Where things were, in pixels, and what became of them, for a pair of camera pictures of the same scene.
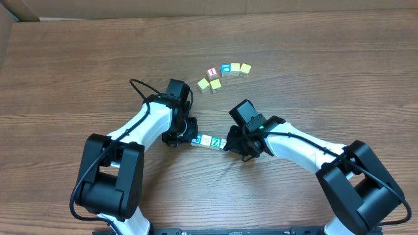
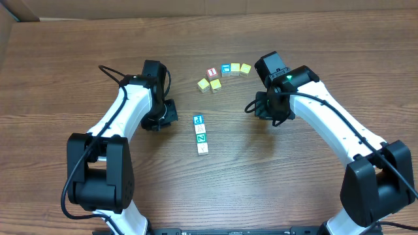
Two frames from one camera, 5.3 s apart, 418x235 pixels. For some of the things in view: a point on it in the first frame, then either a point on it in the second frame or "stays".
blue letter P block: [196, 141] to [198, 119]
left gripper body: [182, 132] to [160, 115]
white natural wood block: [206, 141] to [200, 128]
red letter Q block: [223, 141] to [202, 149]
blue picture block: [225, 70] stays
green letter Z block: [215, 143] to [201, 138]
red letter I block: [212, 74] stays
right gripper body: [238, 141] to [268, 108]
